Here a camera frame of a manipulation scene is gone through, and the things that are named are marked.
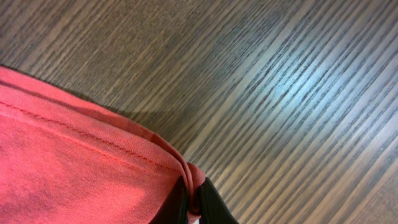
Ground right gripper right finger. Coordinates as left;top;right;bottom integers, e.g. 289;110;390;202
198;177;238;224

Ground red printed t-shirt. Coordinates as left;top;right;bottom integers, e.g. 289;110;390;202
1;68;205;223

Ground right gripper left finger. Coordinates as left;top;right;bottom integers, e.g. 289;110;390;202
149;177;188;224

